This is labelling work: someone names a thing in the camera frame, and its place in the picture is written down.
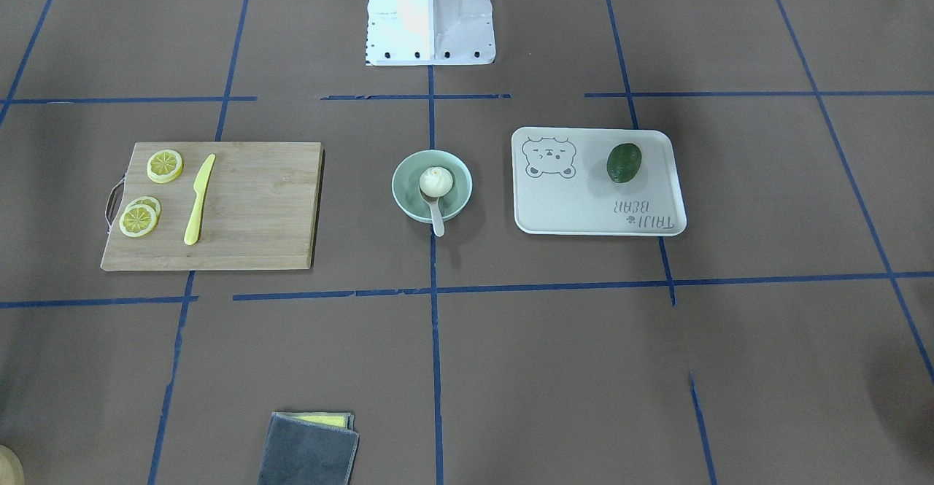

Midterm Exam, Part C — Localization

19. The white ceramic spoon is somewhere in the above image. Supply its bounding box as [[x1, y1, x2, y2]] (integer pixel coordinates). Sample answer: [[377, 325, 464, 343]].
[[420, 187, 446, 238]]

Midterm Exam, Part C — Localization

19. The white steamed bun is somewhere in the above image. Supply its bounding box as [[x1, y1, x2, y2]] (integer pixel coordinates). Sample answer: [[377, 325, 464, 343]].
[[418, 166, 454, 198]]

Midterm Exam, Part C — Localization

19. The light green bowl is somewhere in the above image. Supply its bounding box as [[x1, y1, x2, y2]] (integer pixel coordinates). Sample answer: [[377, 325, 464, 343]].
[[393, 150, 474, 223]]

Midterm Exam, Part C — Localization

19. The white bear serving tray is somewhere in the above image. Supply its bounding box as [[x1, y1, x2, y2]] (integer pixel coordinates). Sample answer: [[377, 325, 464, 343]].
[[511, 127, 687, 238]]

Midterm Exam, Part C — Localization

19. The green avocado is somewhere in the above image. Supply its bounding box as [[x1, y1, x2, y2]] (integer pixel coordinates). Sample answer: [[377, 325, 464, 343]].
[[605, 143, 643, 184]]

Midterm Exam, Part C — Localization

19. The wooden cutting board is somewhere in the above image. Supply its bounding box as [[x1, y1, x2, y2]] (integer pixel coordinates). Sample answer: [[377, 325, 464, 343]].
[[101, 141, 323, 271]]

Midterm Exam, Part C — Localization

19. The yellow plastic knife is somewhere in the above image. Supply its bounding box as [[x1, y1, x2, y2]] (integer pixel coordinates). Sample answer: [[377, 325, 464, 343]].
[[183, 153, 217, 246]]

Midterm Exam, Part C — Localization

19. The folded grey yellow cloth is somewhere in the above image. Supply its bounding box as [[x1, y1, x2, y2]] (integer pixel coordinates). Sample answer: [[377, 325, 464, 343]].
[[257, 411, 360, 484]]

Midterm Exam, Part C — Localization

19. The lone lemon slice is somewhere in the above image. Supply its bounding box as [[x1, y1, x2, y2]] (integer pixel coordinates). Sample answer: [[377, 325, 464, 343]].
[[146, 149, 184, 184]]

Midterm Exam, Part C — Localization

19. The hidden lemon slice underneath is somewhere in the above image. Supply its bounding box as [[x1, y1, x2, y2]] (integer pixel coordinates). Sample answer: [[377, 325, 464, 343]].
[[127, 196, 161, 218]]

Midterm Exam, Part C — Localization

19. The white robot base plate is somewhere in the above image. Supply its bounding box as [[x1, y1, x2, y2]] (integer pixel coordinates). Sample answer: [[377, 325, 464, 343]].
[[365, 0, 497, 66]]

